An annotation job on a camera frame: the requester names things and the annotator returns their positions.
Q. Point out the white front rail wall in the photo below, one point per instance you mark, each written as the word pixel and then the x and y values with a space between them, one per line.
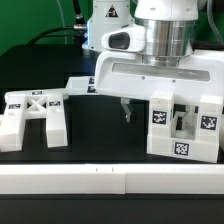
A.
pixel 112 179

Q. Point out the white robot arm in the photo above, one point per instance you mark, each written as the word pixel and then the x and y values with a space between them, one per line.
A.
pixel 152 52

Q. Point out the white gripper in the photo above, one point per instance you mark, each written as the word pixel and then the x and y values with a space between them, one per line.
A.
pixel 122 74

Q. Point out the white chair back part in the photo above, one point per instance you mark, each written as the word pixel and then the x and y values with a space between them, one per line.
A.
pixel 47 104

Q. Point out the white chair seat part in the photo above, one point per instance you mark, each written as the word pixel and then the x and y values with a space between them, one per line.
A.
pixel 183 145

